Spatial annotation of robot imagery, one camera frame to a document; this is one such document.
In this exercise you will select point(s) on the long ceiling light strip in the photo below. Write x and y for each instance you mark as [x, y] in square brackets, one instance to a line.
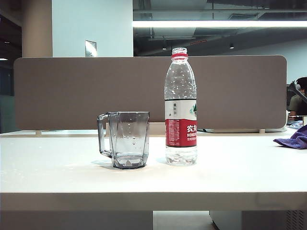
[216, 23]

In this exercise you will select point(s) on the purple cloth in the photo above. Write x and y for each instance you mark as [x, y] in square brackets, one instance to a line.
[296, 142]

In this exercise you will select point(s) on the clear red-label water bottle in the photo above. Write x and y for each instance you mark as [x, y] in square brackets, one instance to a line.
[181, 134]

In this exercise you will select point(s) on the grey transparent plastic mug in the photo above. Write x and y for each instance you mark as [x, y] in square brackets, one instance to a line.
[129, 139]

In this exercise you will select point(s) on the silver wall plaque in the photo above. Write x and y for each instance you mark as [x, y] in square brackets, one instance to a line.
[90, 48]

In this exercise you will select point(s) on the brown desk divider panel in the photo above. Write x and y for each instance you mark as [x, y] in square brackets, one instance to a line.
[96, 91]

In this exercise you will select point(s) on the small beige box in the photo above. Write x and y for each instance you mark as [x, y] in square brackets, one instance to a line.
[305, 119]

